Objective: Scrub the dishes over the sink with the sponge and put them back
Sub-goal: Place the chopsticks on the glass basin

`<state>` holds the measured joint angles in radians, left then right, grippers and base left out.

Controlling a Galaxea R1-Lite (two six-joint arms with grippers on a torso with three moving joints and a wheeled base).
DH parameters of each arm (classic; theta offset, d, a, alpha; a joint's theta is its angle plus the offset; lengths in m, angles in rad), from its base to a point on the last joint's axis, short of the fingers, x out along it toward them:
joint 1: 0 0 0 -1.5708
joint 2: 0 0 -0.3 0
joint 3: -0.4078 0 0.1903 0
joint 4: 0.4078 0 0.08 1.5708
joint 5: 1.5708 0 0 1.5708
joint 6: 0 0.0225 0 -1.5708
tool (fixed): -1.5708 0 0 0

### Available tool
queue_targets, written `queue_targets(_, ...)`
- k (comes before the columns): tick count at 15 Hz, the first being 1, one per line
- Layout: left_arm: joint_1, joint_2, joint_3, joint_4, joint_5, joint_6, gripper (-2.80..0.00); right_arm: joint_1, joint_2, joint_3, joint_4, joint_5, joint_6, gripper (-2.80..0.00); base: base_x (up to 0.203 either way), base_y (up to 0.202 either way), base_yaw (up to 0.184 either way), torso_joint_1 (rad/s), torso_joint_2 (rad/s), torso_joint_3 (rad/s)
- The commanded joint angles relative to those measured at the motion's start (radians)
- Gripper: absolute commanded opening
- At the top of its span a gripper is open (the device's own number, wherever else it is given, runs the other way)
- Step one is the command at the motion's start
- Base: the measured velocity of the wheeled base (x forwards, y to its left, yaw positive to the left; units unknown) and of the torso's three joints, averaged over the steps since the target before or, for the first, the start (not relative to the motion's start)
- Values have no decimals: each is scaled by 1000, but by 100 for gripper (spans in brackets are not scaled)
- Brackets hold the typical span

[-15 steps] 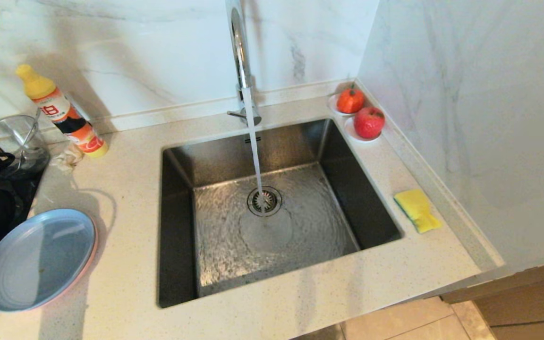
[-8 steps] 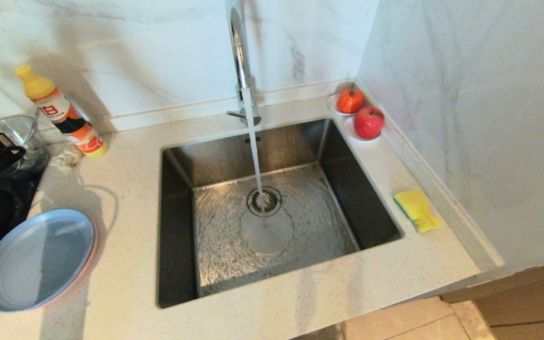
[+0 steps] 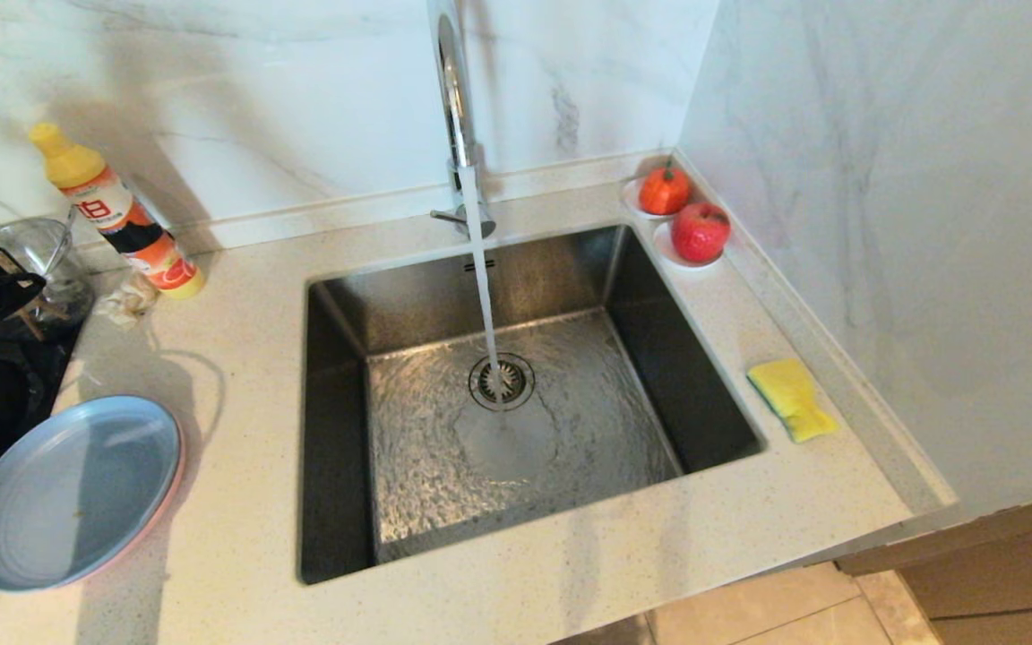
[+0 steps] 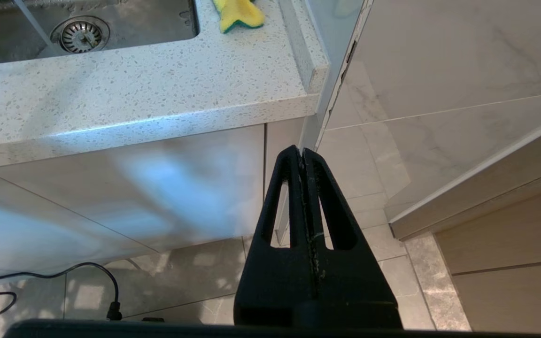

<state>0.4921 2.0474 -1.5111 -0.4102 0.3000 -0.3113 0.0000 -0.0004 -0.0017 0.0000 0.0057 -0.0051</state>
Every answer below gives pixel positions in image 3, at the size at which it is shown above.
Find stainless steel sink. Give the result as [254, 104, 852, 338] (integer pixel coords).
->
[299, 224, 766, 585]

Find wooden cabinet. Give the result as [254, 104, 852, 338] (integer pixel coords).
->
[837, 484, 1032, 645]

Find pink plate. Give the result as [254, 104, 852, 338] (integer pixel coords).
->
[77, 417, 187, 583]

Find orange toy pumpkin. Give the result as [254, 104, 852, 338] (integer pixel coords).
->
[639, 159, 692, 218]

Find orange dish soap bottle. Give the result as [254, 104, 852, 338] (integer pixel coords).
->
[30, 123, 207, 300]

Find light blue plate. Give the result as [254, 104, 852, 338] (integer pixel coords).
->
[0, 396, 182, 592]

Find crumpled beige rag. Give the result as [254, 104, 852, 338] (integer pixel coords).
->
[93, 271, 160, 327]

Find yellow green sponge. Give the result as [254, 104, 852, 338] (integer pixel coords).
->
[746, 359, 839, 444]

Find chrome faucet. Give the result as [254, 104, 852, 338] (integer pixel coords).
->
[418, 0, 496, 241]

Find red toy apple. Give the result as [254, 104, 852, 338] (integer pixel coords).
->
[670, 202, 732, 265]

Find clear glass bowl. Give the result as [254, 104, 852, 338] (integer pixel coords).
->
[0, 218, 96, 331]

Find metal drain strainer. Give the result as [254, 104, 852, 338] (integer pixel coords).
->
[469, 353, 537, 413]

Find small white dish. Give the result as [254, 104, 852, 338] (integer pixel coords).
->
[652, 221, 725, 271]
[622, 177, 692, 222]

